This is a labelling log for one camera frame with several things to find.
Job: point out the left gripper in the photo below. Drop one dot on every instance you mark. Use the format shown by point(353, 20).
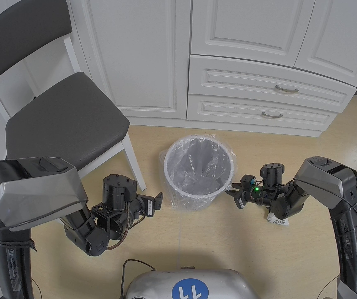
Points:
point(145, 207)

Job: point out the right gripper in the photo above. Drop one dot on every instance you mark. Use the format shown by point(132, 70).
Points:
point(248, 198)

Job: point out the clear plastic bag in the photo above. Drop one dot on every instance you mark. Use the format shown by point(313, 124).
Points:
point(197, 167)

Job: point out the black and white plastic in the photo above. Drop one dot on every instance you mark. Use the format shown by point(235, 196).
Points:
point(278, 220)

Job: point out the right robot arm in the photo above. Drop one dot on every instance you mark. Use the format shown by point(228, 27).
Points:
point(331, 179)

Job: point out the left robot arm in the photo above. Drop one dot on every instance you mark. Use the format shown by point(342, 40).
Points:
point(35, 185)

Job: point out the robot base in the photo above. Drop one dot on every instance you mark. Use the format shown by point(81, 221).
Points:
point(191, 282)

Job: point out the white trash bin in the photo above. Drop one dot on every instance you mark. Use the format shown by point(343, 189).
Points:
point(197, 195)

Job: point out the white chair with grey cushions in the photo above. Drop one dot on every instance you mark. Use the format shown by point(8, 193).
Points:
point(66, 117)

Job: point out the white wardrobe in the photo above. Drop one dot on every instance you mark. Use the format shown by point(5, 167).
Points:
point(244, 17)

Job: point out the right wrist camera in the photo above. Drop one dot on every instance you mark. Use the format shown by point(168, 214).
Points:
point(247, 182)

